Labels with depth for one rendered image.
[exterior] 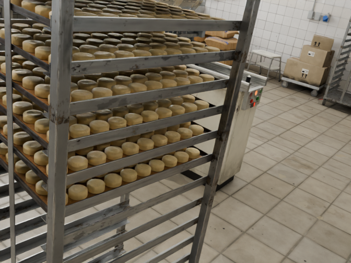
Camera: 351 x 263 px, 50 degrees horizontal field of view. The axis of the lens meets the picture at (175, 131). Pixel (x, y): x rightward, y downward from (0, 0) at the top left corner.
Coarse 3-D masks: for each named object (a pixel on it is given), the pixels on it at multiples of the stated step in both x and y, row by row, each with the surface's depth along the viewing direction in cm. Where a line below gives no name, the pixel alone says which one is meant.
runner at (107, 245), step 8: (200, 200) 137; (184, 208) 131; (160, 216) 123; (168, 216) 125; (144, 224) 117; (152, 224) 121; (128, 232) 113; (136, 232) 116; (112, 240) 109; (120, 240) 112; (96, 248) 105; (104, 248) 108; (80, 256) 102; (88, 256) 104
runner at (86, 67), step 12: (84, 60) 79; (96, 60) 80; (108, 60) 83; (120, 60) 85; (132, 60) 88; (144, 60) 90; (156, 60) 93; (168, 60) 96; (180, 60) 99; (192, 60) 103; (204, 60) 106; (216, 60) 110; (228, 60) 115; (48, 72) 76; (72, 72) 77; (84, 72) 79; (96, 72) 82
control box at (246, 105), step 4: (252, 88) 265; (256, 88) 267; (260, 88) 270; (244, 92) 258; (248, 92) 257; (252, 92) 261; (244, 96) 259; (248, 96) 258; (252, 96) 264; (256, 96) 270; (260, 96) 276; (244, 100) 260; (248, 100) 260; (244, 104) 261; (248, 104) 263; (256, 104) 276; (244, 108) 261; (248, 108) 266
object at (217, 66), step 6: (204, 66) 302; (210, 66) 298; (216, 66) 295; (222, 66) 292; (228, 66) 289; (222, 72) 294; (228, 72) 290; (246, 72) 281; (252, 78) 280; (258, 78) 277; (264, 78) 274; (264, 84) 275
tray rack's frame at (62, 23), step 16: (64, 0) 67; (64, 16) 68; (64, 32) 69; (64, 48) 71; (64, 64) 72; (64, 80) 73; (64, 96) 75; (64, 112) 76; (64, 128) 78; (64, 144) 79; (64, 160) 81; (48, 176) 83; (64, 176) 83; (48, 192) 85; (64, 192) 85; (48, 208) 86; (64, 208) 87; (48, 224) 88; (64, 224) 89; (48, 240) 90; (48, 256) 92
